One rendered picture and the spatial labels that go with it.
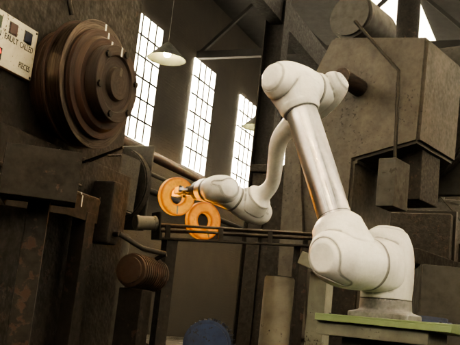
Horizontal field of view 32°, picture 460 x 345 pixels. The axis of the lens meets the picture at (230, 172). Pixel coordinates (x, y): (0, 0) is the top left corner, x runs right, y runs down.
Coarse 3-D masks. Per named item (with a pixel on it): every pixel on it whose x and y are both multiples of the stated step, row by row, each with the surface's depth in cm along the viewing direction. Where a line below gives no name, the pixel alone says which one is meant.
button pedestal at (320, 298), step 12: (312, 276) 307; (312, 288) 306; (324, 288) 304; (312, 300) 305; (324, 300) 303; (312, 312) 304; (324, 312) 303; (312, 324) 302; (312, 336) 302; (324, 336) 303
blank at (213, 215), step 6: (198, 204) 324; (204, 204) 326; (210, 204) 327; (192, 210) 322; (198, 210) 324; (204, 210) 325; (210, 210) 327; (216, 210) 328; (186, 216) 323; (192, 216) 322; (198, 216) 323; (210, 216) 327; (216, 216) 328; (186, 222) 322; (192, 222) 322; (210, 222) 327; (216, 222) 328; (186, 228) 323; (192, 228) 321; (192, 234) 322; (198, 234) 322; (204, 234) 324; (210, 234) 326
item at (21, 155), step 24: (24, 144) 211; (24, 168) 210; (48, 168) 211; (72, 168) 213; (0, 192) 208; (24, 192) 209; (48, 192) 210; (72, 192) 212; (48, 216) 224; (24, 240) 219; (24, 264) 218; (24, 288) 217; (24, 312) 216; (24, 336) 215
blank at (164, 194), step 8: (168, 184) 318; (176, 184) 320; (184, 184) 322; (160, 192) 316; (168, 192) 317; (160, 200) 316; (168, 200) 317; (184, 200) 321; (192, 200) 323; (168, 208) 317; (176, 208) 319; (184, 208) 321
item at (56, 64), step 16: (64, 32) 276; (80, 32) 278; (112, 32) 297; (64, 48) 270; (48, 64) 271; (64, 64) 270; (48, 80) 270; (64, 80) 270; (48, 96) 271; (64, 96) 270; (64, 112) 270; (64, 128) 276; (80, 144) 287; (96, 144) 289
